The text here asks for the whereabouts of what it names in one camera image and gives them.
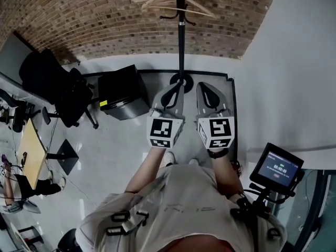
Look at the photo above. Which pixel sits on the wooden table black base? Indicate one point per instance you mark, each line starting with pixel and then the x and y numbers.
pixel 32 151

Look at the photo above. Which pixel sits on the black round base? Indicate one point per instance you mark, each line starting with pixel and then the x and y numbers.
pixel 68 241

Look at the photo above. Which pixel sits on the grey partition panel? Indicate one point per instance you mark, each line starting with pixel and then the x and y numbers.
pixel 13 59

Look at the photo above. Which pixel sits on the black box yellow sticker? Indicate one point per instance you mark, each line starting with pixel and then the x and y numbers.
pixel 120 88

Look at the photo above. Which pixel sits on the person's left forearm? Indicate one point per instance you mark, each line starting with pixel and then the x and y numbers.
pixel 147 172

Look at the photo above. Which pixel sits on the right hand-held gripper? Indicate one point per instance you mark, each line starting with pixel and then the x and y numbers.
pixel 218 130

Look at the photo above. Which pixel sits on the black coat rack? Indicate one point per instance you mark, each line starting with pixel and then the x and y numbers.
pixel 180 48

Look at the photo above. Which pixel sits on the person's right forearm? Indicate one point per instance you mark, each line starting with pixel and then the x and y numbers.
pixel 225 177

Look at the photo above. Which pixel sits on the black wristband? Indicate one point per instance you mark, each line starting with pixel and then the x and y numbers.
pixel 218 153

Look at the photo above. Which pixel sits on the person's beige shirt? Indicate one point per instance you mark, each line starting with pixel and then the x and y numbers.
pixel 183 193

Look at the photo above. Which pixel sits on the person's left white shoe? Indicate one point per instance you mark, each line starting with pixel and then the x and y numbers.
pixel 169 158

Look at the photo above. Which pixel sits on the black monitor screen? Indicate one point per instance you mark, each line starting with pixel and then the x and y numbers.
pixel 278 167

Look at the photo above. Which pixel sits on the person's white shoe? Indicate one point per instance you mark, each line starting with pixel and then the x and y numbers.
pixel 169 158
pixel 193 162

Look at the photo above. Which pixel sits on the black mesh office chair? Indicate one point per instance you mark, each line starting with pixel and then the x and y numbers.
pixel 44 72

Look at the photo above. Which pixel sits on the person's right white shoe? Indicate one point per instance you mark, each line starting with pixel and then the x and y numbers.
pixel 193 162

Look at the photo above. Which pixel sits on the black swivel chair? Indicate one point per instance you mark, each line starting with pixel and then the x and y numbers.
pixel 18 114

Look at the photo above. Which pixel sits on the dark handheld device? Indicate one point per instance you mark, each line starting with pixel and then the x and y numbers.
pixel 23 158

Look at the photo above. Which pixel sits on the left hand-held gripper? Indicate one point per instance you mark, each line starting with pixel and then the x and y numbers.
pixel 161 130

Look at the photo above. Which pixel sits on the wooden hanger with metal hook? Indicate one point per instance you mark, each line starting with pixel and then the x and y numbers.
pixel 199 6

